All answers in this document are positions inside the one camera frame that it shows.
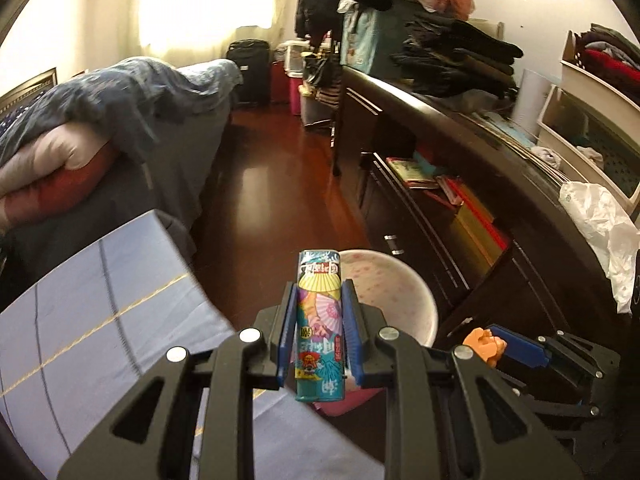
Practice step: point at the teal bag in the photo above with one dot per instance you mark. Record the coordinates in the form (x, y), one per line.
(359, 40)

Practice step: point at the dark wooden dresser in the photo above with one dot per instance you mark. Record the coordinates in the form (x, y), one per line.
(500, 170)

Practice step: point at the striped bag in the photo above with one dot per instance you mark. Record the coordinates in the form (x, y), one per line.
(322, 85)

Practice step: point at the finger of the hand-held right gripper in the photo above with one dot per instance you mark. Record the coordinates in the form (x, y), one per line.
(522, 352)

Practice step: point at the brown paper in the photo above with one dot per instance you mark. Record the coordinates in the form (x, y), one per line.
(482, 344)

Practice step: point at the stack of folded dark clothes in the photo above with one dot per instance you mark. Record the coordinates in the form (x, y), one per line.
(460, 60)

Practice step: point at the dark wooden headboard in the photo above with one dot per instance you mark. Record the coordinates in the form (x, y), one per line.
(25, 92)

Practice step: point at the white plastic storage box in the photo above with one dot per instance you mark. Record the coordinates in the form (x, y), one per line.
(294, 55)

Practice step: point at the folded red and dark clothes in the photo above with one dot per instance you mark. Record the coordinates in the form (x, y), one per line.
(610, 50)

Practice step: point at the blue tablecloth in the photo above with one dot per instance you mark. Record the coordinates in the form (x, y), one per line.
(100, 320)

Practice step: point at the red and pink container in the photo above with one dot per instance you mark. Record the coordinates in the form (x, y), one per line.
(286, 90)

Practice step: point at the bed with blue sheet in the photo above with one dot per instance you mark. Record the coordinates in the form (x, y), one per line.
(175, 170)

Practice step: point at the small grey cloth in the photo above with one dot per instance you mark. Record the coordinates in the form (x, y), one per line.
(546, 157)

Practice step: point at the folded pink and red comforter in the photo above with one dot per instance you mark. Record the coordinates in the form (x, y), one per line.
(55, 170)

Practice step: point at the green book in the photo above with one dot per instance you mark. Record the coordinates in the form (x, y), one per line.
(410, 171)

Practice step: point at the white plastic bag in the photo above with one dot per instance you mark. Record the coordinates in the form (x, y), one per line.
(600, 225)

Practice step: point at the black suitcase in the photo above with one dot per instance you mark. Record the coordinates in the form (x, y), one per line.
(248, 72)

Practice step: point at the bright window curtain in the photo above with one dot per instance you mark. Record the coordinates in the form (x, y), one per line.
(210, 0)

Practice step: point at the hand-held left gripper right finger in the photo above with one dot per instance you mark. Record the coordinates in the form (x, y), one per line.
(352, 340)

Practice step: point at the colourful spray can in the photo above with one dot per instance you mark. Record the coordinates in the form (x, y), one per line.
(320, 320)

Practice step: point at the red and yellow books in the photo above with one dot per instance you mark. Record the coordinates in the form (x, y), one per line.
(475, 210)

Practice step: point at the blue grey quilt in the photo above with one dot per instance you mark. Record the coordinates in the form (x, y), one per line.
(125, 90)

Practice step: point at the white storage crates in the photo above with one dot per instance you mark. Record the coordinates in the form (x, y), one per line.
(595, 110)

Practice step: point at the white board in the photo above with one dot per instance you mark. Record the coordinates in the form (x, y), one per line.
(532, 100)

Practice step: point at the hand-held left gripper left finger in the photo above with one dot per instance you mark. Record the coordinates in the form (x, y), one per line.
(286, 335)

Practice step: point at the white bin with pink dots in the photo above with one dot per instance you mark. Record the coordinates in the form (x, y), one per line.
(395, 295)

